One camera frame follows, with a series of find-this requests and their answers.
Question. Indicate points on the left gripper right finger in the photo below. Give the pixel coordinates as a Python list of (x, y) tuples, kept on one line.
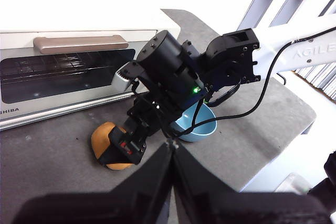
[(236, 208)]

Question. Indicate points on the blue bowl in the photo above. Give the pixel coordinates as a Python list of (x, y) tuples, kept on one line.
[(204, 127)]

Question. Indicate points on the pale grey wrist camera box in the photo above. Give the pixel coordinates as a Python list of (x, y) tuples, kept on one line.
[(120, 82)]

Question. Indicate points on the grey slatted panel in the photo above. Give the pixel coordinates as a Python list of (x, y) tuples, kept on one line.
[(320, 79)]

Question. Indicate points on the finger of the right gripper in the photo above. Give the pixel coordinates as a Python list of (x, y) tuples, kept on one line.
[(126, 148)]

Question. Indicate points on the grey metal frame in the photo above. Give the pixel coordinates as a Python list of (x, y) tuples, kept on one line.
[(262, 3)]

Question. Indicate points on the cream Toshiba toaster oven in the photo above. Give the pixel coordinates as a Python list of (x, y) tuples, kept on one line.
[(162, 24)]

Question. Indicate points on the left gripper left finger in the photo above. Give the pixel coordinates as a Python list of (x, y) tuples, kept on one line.
[(118, 208)]

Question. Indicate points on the brown potato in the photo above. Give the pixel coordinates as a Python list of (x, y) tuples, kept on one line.
[(101, 140)]

